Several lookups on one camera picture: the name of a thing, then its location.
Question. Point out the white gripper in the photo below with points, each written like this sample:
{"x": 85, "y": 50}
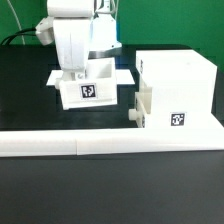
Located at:
{"x": 72, "y": 40}

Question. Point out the white drawer with knob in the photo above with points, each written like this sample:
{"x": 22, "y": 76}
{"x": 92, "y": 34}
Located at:
{"x": 142, "y": 107}

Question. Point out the white drawer cabinet box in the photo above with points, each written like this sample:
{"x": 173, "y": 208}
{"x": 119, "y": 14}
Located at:
{"x": 182, "y": 83}

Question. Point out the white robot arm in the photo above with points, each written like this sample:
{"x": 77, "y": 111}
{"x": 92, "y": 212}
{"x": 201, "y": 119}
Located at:
{"x": 104, "y": 42}

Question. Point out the fiducial marker sheet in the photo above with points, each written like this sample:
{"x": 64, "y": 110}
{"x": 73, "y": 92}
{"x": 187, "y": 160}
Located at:
{"x": 123, "y": 76}

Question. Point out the white L-shaped fence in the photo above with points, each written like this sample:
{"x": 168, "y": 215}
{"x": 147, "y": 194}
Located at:
{"x": 205, "y": 135}

